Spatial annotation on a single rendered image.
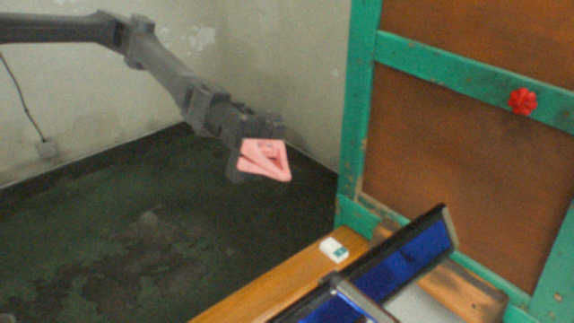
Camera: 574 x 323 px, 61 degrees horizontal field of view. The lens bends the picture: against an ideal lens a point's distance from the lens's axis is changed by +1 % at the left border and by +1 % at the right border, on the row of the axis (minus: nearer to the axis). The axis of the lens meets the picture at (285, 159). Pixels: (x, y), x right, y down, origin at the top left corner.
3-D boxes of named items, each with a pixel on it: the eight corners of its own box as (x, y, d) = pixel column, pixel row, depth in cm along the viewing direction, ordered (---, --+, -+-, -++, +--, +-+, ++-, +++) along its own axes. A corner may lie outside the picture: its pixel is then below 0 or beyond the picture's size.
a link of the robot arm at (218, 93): (187, 126, 85) (198, 80, 82) (242, 128, 92) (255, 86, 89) (217, 157, 77) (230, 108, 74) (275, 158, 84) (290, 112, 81)
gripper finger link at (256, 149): (296, 207, 69) (263, 175, 76) (311, 163, 67) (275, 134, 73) (256, 210, 65) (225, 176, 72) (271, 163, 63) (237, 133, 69)
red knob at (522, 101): (502, 110, 77) (509, 85, 75) (509, 107, 79) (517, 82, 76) (529, 121, 75) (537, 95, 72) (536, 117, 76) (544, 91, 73)
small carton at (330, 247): (319, 249, 115) (319, 243, 114) (330, 242, 117) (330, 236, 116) (337, 264, 112) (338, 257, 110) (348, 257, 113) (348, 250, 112)
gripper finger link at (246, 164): (300, 193, 69) (266, 161, 75) (316, 147, 66) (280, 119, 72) (261, 195, 64) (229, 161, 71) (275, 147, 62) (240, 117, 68)
